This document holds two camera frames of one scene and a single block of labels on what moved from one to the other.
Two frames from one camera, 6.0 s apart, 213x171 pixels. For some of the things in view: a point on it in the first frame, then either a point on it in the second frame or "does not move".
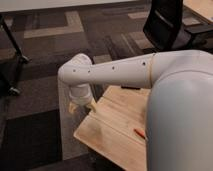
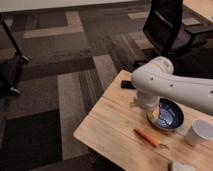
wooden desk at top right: (203, 8) does not move
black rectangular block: (130, 87) does not move
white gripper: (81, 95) -> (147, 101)
